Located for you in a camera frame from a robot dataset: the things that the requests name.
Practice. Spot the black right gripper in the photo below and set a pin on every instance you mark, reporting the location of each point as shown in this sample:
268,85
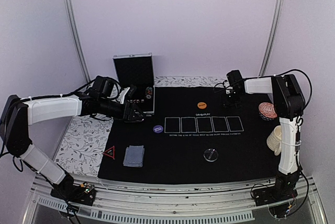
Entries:
226,102

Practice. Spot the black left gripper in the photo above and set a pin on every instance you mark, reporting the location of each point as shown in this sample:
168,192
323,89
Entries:
130,116

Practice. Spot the short poker chip stack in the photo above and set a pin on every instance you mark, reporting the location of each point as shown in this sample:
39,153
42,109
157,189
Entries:
149,92

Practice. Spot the purple small blind button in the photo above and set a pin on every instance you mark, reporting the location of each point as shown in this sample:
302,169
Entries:
158,129

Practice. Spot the orange big blind button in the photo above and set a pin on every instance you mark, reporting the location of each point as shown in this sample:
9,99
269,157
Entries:
202,105

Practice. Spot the blue patterned card deck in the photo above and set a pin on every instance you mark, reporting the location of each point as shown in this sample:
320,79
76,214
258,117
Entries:
134,156

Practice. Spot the clear dealer button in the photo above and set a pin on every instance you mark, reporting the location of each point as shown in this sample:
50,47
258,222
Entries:
210,155

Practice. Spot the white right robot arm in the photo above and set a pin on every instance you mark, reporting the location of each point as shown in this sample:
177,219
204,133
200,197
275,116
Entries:
289,104

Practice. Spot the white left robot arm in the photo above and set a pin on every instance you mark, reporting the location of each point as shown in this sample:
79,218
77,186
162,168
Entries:
23,119

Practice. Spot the red dice row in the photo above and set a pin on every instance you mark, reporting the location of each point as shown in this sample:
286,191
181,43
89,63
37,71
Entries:
137,101

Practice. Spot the red patterned round tin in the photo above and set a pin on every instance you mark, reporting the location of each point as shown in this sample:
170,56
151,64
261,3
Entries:
267,111

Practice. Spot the aluminium poker chip case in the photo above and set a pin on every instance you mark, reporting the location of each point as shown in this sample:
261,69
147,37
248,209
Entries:
137,70

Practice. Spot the red triangle all-in marker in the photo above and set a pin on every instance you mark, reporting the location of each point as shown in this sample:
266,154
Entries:
110,152

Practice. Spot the black poker mat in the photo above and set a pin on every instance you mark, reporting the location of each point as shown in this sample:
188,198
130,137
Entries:
175,156

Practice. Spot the floral white tablecloth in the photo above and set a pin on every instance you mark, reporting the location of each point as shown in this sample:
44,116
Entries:
81,150

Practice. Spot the cream ribbed mug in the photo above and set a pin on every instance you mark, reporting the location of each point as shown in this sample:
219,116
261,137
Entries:
274,140

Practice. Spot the right aluminium frame post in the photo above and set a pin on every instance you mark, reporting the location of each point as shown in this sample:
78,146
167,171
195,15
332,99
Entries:
271,39

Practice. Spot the aluminium frame post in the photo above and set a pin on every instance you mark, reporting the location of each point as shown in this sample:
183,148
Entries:
271,39
76,39

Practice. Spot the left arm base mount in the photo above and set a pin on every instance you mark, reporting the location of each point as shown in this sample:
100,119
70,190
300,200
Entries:
66,190

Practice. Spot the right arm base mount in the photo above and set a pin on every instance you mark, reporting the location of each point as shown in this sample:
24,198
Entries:
284,188

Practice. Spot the left aluminium frame post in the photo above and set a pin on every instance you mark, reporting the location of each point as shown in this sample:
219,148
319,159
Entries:
76,39

